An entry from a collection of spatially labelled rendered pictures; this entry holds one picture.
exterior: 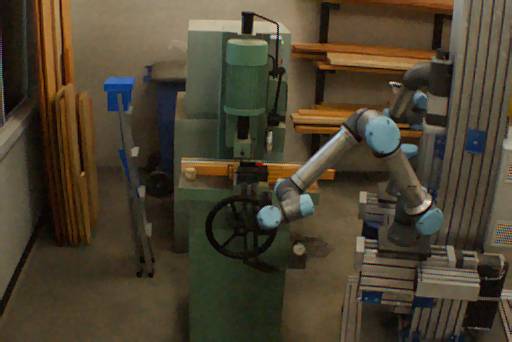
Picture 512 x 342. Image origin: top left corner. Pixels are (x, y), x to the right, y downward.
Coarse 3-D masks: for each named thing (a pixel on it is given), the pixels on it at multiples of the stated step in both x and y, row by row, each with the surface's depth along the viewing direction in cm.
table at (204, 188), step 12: (180, 180) 276; (192, 180) 277; (204, 180) 277; (216, 180) 278; (228, 180) 279; (180, 192) 269; (192, 192) 270; (204, 192) 270; (216, 192) 270; (228, 192) 270; (312, 192) 272
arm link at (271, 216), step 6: (264, 210) 214; (270, 210) 214; (276, 210) 214; (258, 216) 216; (264, 216) 214; (270, 216) 214; (276, 216) 214; (282, 216) 216; (258, 222) 222; (264, 222) 214; (270, 222) 214; (276, 222) 214; (282, 222) 217; (264, 228) 217; (270, 228) 216
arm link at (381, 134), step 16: (368, 112) 218; (368, 128) 211; (384, 128) 209; (368, 144) 215; (384, 144) 211; (400, 144) 215; (384, 160) 218; (400, 160) 217; (400, 176) 220; (400, 192) 226; (416, 192) 224; (416, 208) 226; (432, 208) 227; (416, 224) 229; (432, 224) 228
